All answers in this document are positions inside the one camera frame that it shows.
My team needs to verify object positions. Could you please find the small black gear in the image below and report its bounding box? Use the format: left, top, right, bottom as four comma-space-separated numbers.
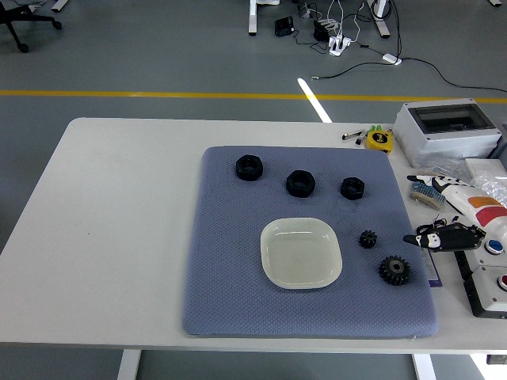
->
359, 230, 379, 250

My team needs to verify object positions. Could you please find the grey box with red button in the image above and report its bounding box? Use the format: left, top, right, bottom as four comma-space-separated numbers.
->
462, 264, 507, 319

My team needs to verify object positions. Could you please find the black charger box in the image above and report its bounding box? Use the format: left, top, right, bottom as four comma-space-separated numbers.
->
313, 19, 331, 42

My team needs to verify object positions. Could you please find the clear bag of parts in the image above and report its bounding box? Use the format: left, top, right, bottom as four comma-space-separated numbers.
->
471, 170, 507, 207

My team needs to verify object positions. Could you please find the blue-grey quilted mat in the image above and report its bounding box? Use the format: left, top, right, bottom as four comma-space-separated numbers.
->
181, 145, 440, 339

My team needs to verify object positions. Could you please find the purple edged paper card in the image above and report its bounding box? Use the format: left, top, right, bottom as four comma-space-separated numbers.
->
418, 245, 444, 288

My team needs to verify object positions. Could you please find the long black floor cable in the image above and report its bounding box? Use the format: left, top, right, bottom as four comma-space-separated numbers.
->
311, 57, 507, 94

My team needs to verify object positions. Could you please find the flat white box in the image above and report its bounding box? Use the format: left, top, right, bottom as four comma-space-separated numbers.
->
463, 158, 507, 179

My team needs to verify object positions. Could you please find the white power strip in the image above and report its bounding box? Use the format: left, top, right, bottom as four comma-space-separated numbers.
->
329, 35, 353, 57

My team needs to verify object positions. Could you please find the grey box with blue button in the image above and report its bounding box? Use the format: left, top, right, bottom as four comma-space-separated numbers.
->
474, 227, 507, 271

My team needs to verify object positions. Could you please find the black power adapter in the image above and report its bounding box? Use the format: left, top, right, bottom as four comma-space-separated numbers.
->
274, 16, 295, 38

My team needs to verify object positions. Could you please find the small black hex nut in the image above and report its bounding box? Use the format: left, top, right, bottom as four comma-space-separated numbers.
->
340, 177, 365, 202

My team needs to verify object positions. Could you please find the white square plate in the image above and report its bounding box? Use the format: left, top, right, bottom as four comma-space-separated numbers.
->
260, 217, 343, 291

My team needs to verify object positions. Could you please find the grey electrical enclosure box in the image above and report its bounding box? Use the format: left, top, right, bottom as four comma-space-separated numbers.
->
393, 98, 503, 169

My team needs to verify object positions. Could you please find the yellow tape measure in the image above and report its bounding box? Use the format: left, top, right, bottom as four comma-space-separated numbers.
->
364, 130, 393, 153

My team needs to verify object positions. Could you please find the black office chair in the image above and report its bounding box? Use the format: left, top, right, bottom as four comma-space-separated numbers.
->
0, 0, 63, 54

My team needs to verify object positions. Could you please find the large black hex nut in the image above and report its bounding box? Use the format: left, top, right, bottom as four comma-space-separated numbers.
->
234, 154, 264, 182
286, 169, 316, 199

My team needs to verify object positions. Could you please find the large black gear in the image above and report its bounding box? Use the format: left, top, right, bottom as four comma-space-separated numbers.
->
379, 255, 413, 286

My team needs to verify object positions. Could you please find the white desk leg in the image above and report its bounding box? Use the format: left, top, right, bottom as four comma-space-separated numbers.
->
367, 0, 393, 39
248, 0, 261, 37

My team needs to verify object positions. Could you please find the white table leg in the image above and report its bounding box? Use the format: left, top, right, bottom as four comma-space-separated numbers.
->
411, 353, 436, 380
116, 350, 142, 380

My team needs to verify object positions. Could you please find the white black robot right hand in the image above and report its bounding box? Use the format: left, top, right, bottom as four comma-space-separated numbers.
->
402, 173, 507, 253

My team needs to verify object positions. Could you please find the clear bag of resistors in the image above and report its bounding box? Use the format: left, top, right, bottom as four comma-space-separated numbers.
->
411, 157, 471, 181

